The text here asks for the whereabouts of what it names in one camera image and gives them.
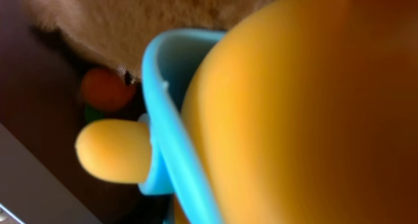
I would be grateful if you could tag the white square cardboard box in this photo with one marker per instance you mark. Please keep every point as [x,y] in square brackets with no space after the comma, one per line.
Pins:
[42,107]

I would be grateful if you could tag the orange duck toy blue shirt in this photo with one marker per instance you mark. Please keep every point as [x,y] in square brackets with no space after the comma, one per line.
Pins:
[304,112]

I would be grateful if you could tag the brown plush toy with carrot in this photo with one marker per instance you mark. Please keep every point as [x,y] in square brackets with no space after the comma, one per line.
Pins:
[115,33]

